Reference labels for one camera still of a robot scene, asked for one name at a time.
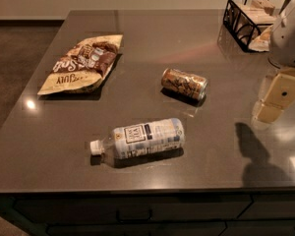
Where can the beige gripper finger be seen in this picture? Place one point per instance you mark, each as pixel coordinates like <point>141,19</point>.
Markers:
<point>276,94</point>

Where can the orange soda can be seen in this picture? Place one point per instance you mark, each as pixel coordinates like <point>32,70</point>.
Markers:
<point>187,84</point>

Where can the brown chip bag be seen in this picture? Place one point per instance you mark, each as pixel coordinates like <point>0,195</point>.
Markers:
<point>84,67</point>

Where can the dark counter cabinet drawers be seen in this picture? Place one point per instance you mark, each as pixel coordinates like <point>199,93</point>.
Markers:
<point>144,215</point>

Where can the clear plastic tea bottle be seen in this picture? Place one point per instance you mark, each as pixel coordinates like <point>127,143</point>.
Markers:
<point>141,139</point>

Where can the black wire basket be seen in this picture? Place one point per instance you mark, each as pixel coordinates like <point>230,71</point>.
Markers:
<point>231,18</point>

